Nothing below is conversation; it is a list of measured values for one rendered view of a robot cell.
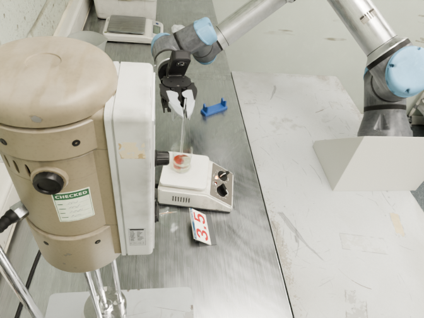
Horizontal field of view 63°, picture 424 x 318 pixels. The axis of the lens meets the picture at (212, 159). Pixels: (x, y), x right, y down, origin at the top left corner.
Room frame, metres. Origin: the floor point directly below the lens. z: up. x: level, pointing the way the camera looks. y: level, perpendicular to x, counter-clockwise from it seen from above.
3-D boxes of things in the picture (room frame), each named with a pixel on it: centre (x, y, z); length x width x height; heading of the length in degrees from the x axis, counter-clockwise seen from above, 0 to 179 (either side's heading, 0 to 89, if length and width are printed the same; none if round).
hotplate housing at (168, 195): (0.62, 0.04, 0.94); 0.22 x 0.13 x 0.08; 93
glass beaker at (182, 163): (0.62, 0.08, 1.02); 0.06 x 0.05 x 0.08; 114
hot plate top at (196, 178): (0.62, 0.06, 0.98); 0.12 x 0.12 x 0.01; 3
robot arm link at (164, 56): (0.84, 0.16, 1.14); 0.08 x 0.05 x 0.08; 111
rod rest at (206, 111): (1.01, 0.02, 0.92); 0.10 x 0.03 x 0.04; 132
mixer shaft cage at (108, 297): (0.21, 0.13, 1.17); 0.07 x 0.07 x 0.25
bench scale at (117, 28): (1.48, 0.45, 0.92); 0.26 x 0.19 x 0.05; 102
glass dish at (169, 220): (0.52, 0.08, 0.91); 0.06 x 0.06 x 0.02
